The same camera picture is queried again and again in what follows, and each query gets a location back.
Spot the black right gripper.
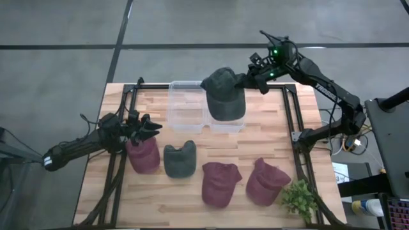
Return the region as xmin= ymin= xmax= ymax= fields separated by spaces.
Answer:
xmin=235 ymin=63 xmax=289 ymax=95

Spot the black aluminium frame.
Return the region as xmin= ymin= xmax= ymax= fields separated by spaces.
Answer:
xmin=75 ymin=76 xmax=348 ymax=229

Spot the backlit keyboard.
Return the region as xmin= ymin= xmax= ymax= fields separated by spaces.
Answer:
xmin=385 ymin=197 xmax=409 ymax=230

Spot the grey metal stand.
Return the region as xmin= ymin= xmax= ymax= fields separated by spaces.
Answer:
xmin=0 ymin=126 xmax=45 ymax=230

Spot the maroon cap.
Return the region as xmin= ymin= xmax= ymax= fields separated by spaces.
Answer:
xmin=245 ymin=157 xmax=293 ymax=207
xmin=201 ymin=162 xmax=243 ymax=209
xmin=125 ymin=136 xmax=161 ymax=175

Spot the black pole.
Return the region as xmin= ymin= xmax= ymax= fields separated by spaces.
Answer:
xmin=379 ymin=86 xmax=409 ymax=112

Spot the dark green cap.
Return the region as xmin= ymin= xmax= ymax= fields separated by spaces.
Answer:
xmin=200 ymin=66 xmax=247 ymax=122
xmin=163 ymin=139 xmax=197 ymax=179

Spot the clear plastic bin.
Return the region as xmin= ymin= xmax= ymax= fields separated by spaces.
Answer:
xmin=204 ymin=82 xmax=247 ymax=134
xmin=166 ymin=80 xmax=208 ymax=134

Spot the green artificial plant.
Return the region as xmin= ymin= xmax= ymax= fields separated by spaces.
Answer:
xmin=279 ymin=178 xmax=320 ymax=224

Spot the black monitor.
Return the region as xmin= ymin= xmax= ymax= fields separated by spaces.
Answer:
xmin=364 ymin=97 xmax=409 ymax=199

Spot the yellow cable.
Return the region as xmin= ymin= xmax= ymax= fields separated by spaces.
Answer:
xmin=341 ymin=125 xmax=374 ymax=153

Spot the white paper sheet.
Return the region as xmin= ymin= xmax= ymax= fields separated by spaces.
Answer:
xmin=332 ymin=162 xmax=351 ymax=185

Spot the black stand base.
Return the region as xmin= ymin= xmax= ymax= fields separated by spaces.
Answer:
xmin=337 ymin=174 xmax=394 ymax=198

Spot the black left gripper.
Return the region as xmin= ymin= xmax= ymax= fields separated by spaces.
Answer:
xmin=122 ymin=114 xmax=163 ymax=147

